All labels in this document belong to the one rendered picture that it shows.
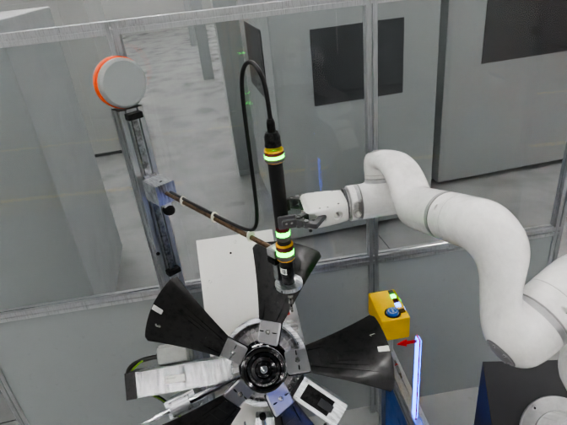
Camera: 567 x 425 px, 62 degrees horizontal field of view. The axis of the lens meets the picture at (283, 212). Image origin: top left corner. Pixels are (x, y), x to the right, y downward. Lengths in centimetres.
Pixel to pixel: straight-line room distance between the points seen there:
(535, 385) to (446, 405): 142
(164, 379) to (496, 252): 104
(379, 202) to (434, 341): 153
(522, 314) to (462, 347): 186
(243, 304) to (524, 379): 84
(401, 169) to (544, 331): 41
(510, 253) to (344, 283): 142
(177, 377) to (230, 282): 34
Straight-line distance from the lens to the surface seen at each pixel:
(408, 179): 100
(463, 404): 286
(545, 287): 83
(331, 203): 107
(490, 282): 80
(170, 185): 158
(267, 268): 138
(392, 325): 167
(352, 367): 135
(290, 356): 138
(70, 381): 248
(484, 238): 78
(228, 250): 160
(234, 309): 158
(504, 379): 143
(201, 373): 149
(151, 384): 151
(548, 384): 147
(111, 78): 156
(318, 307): 218
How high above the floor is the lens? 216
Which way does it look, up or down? 28 degrees down
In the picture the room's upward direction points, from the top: 6 degrees counter-clockwise
